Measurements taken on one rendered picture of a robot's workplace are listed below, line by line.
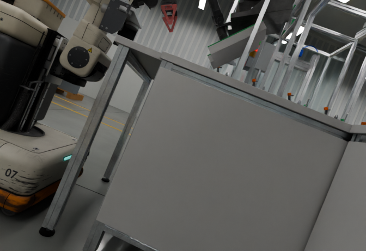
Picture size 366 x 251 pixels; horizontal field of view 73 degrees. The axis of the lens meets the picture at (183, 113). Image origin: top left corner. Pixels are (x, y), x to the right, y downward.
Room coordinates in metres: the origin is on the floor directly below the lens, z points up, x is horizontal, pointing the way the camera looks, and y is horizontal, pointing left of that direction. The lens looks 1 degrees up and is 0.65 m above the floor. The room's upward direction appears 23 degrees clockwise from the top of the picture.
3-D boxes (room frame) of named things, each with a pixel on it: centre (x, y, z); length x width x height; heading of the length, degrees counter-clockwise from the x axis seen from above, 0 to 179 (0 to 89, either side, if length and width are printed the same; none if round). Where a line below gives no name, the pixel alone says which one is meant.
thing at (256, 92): (1.62, -0.61, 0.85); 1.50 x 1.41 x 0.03; 174
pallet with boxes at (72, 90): (6.45, 3.29, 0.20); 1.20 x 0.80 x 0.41; 91
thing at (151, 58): (1.45, 0.02, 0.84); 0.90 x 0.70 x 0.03; 1
